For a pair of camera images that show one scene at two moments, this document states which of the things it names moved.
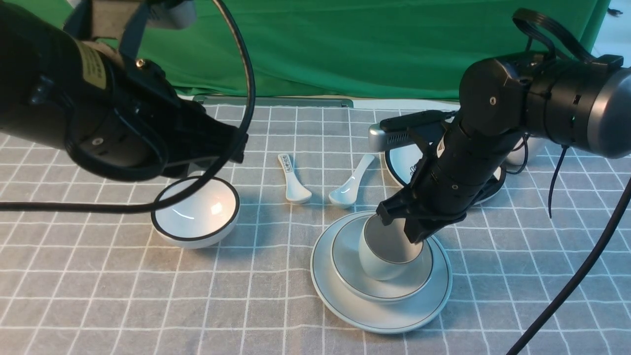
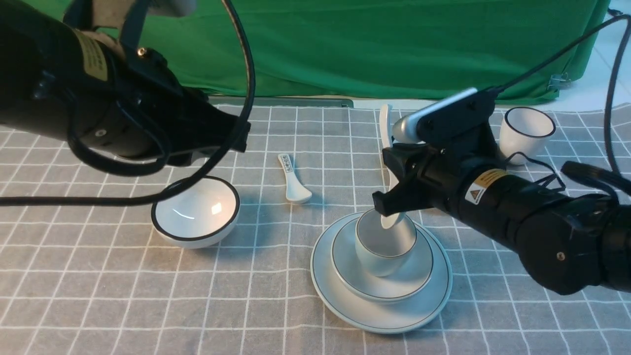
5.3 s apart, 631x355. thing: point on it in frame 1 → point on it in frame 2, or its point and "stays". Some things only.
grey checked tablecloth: (81, 283) stays
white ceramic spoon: (345, 195) → (388, 183)
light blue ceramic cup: (385, 251) stays
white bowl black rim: (203, 218) stays
